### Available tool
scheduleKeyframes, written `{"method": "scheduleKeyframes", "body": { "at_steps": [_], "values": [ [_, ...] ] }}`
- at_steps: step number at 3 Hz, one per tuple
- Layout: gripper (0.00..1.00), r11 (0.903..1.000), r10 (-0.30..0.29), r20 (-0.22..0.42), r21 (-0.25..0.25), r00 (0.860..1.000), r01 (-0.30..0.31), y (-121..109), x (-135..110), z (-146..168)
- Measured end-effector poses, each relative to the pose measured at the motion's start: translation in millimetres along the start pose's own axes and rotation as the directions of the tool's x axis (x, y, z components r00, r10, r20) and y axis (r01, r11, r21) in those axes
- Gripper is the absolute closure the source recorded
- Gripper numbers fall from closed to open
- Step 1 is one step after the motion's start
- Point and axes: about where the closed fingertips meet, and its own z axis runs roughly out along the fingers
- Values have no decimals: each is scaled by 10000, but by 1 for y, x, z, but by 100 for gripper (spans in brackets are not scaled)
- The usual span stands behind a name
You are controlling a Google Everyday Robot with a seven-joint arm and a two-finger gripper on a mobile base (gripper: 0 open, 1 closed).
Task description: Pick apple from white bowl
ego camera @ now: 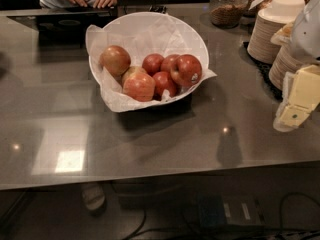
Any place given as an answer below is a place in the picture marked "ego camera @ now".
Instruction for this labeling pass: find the power box on floor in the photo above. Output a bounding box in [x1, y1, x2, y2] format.
[197, 195, 265, 229]

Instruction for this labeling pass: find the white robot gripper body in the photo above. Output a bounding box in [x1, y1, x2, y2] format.
[290, 0, 320, 64]

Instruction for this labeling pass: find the rear paper plate stack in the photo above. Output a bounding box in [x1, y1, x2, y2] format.
[247, 0, 305, 64]

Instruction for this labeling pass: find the glass jar with cereal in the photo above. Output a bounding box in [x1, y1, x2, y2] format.
[209, 0, 248, 28]

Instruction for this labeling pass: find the red apple back right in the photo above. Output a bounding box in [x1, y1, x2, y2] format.
[160, 54, 179, 73]

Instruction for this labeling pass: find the white paper liner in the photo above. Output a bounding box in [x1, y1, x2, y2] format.
[85, 14, 218, 114]

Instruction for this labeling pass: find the white bowl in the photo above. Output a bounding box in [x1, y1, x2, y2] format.
[88, 11, 210, 109]

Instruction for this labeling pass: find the black floor cable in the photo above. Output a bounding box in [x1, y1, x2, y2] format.
[121, 192, 320, 240]

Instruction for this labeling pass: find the yellowish red apple far left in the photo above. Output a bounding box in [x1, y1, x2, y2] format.
[99, 45, 131, 77]

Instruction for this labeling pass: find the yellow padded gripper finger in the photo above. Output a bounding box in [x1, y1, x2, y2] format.
[271, 22, 294, 46]
[273, 65, 320, 132]

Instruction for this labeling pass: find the front paper plate stack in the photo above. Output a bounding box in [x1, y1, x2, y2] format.
[269, 44, 303, 90]

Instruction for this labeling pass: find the red yellow apple front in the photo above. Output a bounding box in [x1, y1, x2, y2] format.
[123, 72, 155, 102]

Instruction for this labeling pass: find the white shoe under table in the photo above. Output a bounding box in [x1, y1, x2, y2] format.
[81, 182, 106, 212]

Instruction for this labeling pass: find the pale apple behind front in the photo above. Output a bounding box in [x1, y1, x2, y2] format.
[121, 66, 147, 85]

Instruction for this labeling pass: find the black mat under plates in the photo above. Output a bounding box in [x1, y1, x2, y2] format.
[243, 41, 283, 102]

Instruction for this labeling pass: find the paper plate stack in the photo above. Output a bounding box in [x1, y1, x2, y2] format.
[247, 0, 305, 64]
[269, 44, 303, 90]

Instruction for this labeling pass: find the red apple back middle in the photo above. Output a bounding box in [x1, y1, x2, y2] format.
[142, 53, 164, 76]

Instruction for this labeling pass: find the red apple with sticker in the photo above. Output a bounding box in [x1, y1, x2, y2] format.
[170, 54, 202, 87]

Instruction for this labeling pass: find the small red apple front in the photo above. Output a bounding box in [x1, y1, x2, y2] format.
[153, 71, 177, 99]

